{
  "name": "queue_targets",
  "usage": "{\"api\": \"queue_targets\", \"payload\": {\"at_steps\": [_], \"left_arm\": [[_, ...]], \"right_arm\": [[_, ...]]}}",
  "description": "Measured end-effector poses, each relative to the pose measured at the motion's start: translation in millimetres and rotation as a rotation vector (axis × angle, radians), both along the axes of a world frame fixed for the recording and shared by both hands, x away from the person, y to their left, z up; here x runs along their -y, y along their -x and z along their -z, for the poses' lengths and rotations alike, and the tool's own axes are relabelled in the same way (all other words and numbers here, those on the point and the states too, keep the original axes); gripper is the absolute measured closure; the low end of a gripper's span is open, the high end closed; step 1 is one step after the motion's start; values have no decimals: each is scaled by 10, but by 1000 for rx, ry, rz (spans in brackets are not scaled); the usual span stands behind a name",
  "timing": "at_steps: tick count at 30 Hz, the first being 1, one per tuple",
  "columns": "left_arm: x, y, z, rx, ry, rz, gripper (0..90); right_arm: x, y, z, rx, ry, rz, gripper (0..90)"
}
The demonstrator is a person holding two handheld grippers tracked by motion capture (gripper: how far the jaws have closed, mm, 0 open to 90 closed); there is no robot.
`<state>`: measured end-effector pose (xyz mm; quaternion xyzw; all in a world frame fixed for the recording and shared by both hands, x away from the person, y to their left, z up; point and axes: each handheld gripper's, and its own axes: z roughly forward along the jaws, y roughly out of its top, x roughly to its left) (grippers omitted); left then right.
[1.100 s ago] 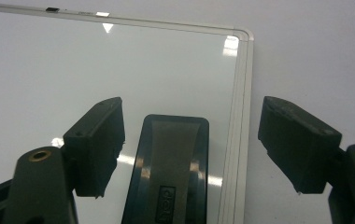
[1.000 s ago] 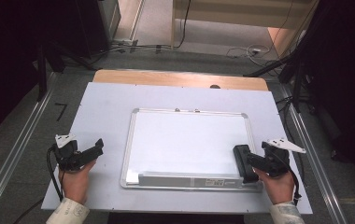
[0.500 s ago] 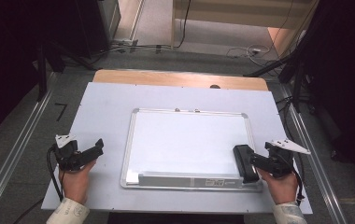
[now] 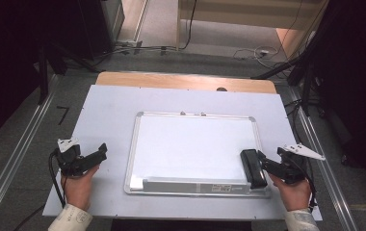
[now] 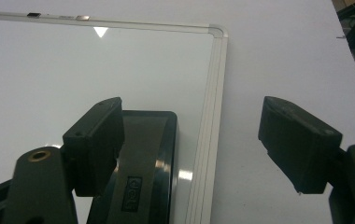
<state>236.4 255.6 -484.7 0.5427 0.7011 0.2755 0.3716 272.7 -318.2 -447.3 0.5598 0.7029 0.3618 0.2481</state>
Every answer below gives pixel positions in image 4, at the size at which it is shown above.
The white whiteboard with metal frame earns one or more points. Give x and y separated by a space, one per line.
190 150

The person's left hand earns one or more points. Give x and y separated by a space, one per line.
77 189

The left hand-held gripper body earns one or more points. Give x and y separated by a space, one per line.
69 159

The white table cover board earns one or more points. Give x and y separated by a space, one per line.
107 112

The black whiteboard eraser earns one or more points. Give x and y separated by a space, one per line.
252 168

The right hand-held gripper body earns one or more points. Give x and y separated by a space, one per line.
290 170

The light wooden furniture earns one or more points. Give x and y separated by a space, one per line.
235 12

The black cabinet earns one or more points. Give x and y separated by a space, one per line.
97 25

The person's dark clothing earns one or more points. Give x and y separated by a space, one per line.
181 225

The person's right hand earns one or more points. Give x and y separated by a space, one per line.
293 194

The black metal stand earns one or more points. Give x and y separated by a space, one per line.
44 77
306 86

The aluminium floor rail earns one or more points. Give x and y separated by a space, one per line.
20 144
328 179

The wooden table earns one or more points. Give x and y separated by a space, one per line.
171 80

